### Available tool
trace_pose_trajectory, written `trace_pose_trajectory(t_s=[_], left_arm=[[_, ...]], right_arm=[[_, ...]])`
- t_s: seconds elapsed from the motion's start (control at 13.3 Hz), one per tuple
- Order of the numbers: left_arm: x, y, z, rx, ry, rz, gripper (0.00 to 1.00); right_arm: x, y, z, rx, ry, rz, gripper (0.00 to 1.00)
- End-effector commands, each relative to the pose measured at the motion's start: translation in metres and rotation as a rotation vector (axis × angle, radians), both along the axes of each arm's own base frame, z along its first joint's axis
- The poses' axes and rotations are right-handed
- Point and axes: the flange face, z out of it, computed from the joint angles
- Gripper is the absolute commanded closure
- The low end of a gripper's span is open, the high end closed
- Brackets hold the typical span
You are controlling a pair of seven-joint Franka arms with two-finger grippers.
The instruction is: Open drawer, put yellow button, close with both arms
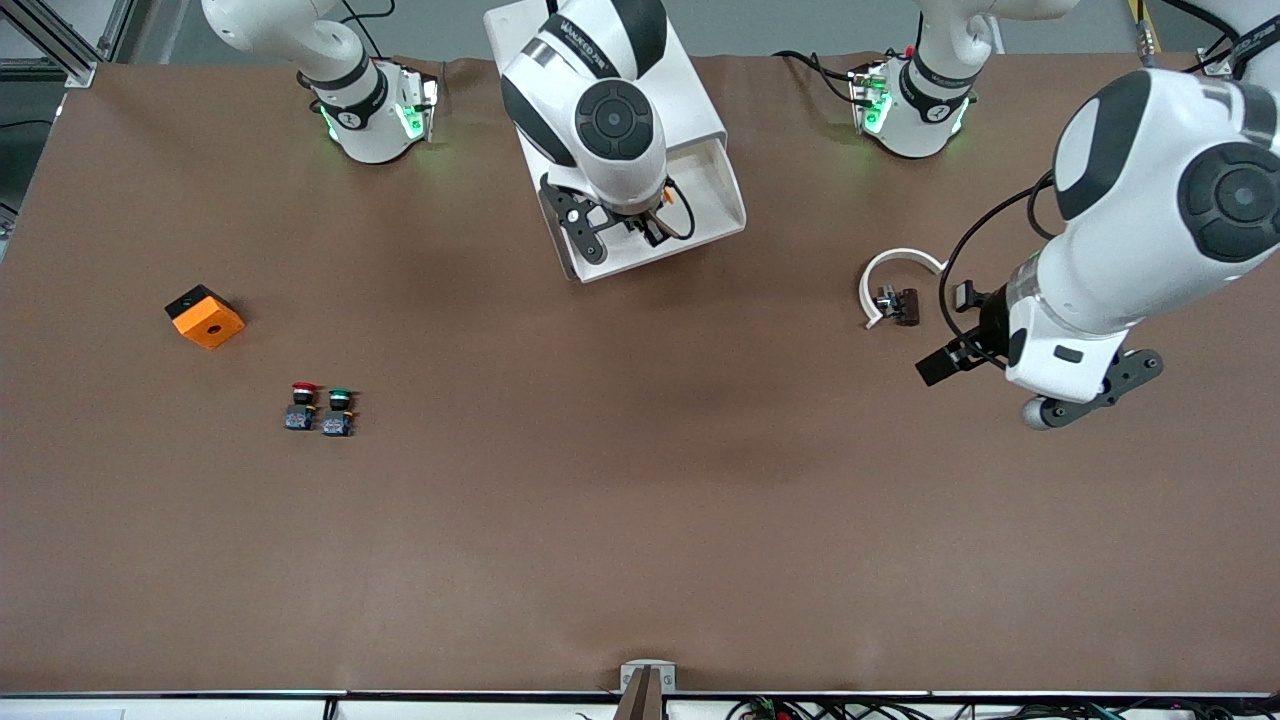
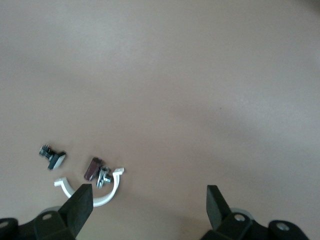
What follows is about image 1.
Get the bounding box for brown black small component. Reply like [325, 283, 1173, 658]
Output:
[875, 285, 922, 328]

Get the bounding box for grey table edge bracket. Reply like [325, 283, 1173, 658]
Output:
[612, 660, 677, 720]

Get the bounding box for black base cable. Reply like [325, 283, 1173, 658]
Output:
[340, 0, 403, 63]
[772, 48, 864, 107]

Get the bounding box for orange button enclosure box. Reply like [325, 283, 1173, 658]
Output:
[164, 284, 247, 351]

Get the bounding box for green push button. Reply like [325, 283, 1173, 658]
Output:
[321, 388, 362, 438]

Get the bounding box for red push button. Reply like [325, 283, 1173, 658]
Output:
[283, 381, 322, 432]

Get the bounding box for black left base cable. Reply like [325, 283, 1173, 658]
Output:
[772, 48, 864, 107]

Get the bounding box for white curved plastic part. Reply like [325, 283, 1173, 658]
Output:
[858, 247, 951, 331]

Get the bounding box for black right base cable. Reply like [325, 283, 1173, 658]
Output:
[340, 0, 403, 63]

